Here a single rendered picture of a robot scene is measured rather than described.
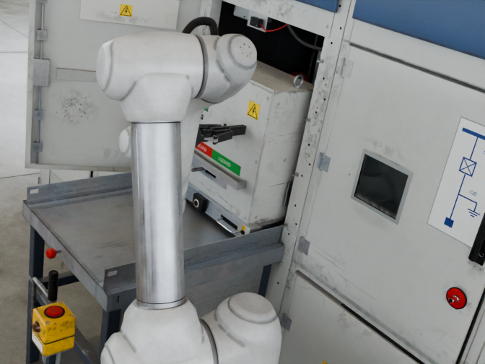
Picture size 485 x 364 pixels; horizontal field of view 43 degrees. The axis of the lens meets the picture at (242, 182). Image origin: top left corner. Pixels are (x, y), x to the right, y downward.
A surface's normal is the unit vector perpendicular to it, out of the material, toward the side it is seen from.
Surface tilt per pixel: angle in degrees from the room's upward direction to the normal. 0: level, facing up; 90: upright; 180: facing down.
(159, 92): 76
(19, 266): 0
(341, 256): 90
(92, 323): 0
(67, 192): 90
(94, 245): 0
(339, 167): 90
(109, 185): 90
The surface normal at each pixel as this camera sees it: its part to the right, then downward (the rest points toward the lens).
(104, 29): 0.26, 0.43
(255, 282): 0.62, 0.40
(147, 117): -0.07, 0.57
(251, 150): -0.76, 0.14
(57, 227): 0.17, -0.90
